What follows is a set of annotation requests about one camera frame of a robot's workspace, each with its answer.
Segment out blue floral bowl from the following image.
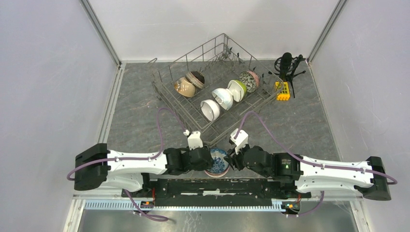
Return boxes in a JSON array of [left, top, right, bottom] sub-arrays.
[[207, 148, 230, 174]]

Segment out grey wire dish rack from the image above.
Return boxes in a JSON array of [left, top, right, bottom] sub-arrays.
[[150, 33, 283, 146]]

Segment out green and white bowl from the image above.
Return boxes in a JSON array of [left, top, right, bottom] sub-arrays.
[[227, 80, 247, 102]]

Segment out brown rimmed cream bowl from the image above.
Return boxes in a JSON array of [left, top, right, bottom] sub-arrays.
[[185, 71, 205, 89]]

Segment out floral brown patterned bowl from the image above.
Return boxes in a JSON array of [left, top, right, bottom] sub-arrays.
[[239, 71, 260, 93]]

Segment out pink bowl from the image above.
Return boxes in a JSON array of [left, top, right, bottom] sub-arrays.
[[204, 167, 230, 178]]

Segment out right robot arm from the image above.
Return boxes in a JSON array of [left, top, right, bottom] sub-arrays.
[[225, 145, 391, 201]]

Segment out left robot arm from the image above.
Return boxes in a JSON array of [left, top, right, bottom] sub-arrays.
[[67, 143, 214, 197]]

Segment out yellow block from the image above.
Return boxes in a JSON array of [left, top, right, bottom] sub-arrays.
[[276, 82, 291, 101]]

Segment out black microphone on tripod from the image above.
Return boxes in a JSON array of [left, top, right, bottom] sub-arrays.
[[274, 52, 306, 98]]

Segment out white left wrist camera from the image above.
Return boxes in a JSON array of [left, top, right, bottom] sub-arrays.
[[183, 130, 204, 150]]

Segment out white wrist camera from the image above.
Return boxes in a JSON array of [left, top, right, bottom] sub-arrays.
[[183, 130, 204, 150], [229, 128, 249, 154]]

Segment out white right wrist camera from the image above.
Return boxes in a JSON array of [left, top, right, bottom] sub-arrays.
[[229, 128, 249, 154]]

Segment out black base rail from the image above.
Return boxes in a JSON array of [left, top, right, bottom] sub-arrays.
[[130, 178, 311, 207]]

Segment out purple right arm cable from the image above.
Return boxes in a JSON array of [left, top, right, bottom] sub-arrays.
[[233, 111, 398, 218]]

